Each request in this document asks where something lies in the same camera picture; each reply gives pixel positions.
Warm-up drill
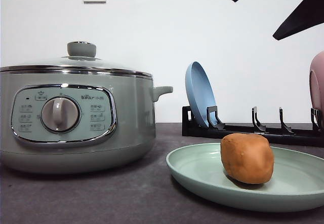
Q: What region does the glass steamer lid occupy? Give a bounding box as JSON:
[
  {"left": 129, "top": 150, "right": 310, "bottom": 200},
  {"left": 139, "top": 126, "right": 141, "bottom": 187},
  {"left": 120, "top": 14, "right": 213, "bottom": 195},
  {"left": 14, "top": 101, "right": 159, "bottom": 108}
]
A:
[{"left": 0, "top": 41, "right": 153, "bottom": 79}]

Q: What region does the blue plate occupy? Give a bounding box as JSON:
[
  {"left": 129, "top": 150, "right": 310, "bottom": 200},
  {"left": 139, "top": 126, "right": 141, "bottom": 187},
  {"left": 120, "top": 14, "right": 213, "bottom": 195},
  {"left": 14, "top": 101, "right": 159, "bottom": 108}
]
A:
[{"left": 185, "top": 61, "right": 217, "bottom": 127}]

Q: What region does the green plate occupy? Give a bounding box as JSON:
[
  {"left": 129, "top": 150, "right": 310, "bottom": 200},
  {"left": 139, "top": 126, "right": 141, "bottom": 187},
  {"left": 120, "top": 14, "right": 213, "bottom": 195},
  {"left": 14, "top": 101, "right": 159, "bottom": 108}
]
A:
[{"left": 166, "top": 143, "right": 324, "bottom": 212}]

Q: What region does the pink plate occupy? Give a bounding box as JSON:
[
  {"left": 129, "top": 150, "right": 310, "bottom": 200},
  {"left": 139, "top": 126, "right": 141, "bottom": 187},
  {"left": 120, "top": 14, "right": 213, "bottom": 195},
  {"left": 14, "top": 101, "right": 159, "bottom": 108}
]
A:
[{"left": 309, "top": 51, "right": 324, "bottom": 113}]

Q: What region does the black plate rack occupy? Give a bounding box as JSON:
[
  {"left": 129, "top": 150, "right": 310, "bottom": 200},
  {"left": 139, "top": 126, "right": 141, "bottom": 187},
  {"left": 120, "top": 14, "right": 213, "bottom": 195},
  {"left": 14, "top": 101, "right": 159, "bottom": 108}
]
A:
[{"left": 182, "top": 106, "right": 324, "bottom": 147}]

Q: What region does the green electric steamer pot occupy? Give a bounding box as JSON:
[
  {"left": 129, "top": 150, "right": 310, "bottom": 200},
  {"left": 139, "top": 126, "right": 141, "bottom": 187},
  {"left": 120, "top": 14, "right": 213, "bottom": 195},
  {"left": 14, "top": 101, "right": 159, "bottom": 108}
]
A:
[{"left": 0, "top": 65, "right": 173, "bottom": 174}]

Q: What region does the brown potato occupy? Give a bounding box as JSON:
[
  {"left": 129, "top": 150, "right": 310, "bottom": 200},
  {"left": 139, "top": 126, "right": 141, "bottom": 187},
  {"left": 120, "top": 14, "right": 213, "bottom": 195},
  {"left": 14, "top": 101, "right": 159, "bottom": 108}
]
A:
[{"left": 220, "top": 133, "right": 274, "bottom": 184}]

